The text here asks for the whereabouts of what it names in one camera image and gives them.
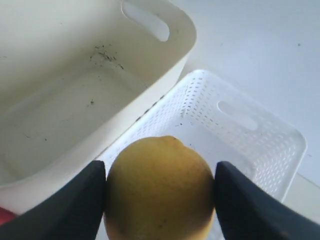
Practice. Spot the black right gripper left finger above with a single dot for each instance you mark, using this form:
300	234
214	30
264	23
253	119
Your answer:
73	213

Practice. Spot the cream plastic bin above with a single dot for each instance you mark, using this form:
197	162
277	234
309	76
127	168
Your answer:
75	75

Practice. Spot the red tablecloth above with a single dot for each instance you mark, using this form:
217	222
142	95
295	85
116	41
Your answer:
6	216

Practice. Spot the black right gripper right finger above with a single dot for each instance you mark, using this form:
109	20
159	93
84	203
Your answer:
246	212

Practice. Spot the yellow lemon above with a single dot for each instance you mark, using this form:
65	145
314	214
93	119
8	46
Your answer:
159	189

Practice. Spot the white perforated plastic basket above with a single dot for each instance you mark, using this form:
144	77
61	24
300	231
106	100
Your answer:
222	124

